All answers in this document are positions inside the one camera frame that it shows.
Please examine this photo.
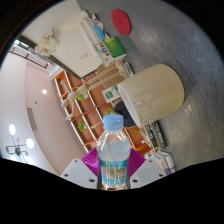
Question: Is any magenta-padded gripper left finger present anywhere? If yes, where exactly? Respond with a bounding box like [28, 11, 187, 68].
[59, 148, 102, 190]

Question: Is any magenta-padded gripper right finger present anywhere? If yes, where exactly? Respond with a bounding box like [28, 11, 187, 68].
[127, 148, 167, 190]

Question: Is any green and white box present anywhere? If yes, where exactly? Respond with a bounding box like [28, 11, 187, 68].
[96, 35, 127, 68]

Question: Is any wooden artist mannequin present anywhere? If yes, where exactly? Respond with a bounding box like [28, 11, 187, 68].
[60, 63, 131, 122]

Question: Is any stack of dark books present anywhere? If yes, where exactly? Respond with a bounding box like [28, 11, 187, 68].
[143, 121, 167, 150]

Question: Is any orange wooden shelf unit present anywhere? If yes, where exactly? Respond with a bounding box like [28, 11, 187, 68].
[53, 69, 151, 158]

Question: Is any flat round red coaster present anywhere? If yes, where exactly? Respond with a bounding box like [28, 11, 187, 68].
[110, 8, 132, 36]

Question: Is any black ceiling track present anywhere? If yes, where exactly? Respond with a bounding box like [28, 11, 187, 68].
[8, 44, 51, 69]

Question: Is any ceiling lamp with round bulbs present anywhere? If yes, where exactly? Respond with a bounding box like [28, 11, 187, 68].
[4, 123, 35, 158]

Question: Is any white vase with flowers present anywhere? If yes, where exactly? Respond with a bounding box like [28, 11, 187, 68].
[34, 11, 89, 58]

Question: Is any small green-white carton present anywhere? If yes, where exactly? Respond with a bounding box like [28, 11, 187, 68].
[101, 84, 122, 103]

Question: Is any clear blue-capped water bottle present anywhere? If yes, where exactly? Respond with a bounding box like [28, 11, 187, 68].
[96, 114, 132, 191]

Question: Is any tan chair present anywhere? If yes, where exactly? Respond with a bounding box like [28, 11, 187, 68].
[96, 64, 126, 89]

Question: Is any white partition with dark top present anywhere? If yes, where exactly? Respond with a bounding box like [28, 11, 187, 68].
[19, 9, 111, 79]

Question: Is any cream ceramic mug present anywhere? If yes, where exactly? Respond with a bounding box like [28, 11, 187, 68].
[117, 63, 186, 128]

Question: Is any ceiling air vent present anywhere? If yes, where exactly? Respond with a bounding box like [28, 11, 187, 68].
[26, 108, 38, 132]

